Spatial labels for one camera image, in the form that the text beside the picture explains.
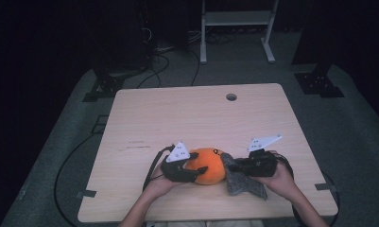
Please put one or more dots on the orange plush toy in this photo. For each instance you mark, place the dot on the orange plush toy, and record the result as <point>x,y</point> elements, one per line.
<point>207,167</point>

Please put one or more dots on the white metal stand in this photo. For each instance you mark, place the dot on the white metal stand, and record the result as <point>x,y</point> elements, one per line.
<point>237,18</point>

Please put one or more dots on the grey tape strip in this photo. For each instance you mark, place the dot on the grey tape strip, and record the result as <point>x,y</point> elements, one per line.
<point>322,186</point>
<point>87,193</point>

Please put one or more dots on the grey cloth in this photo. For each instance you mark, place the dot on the grey cloth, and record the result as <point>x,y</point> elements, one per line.
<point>240,186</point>

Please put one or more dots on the black stand base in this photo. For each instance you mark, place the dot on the black stand base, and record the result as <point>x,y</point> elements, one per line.
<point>319,84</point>
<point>103,88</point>

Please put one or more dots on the black tape square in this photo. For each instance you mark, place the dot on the black tape square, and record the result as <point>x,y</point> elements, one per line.
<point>94,127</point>

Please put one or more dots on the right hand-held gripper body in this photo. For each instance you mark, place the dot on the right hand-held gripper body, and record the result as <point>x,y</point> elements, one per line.
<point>259,164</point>

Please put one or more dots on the person's left hand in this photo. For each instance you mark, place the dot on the person's left hand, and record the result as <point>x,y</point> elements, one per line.
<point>160,186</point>

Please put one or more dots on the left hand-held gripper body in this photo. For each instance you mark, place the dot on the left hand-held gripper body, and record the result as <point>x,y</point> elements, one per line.
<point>177,170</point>

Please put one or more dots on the person's right hand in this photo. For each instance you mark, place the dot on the person's right hand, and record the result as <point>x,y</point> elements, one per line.
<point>280,183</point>

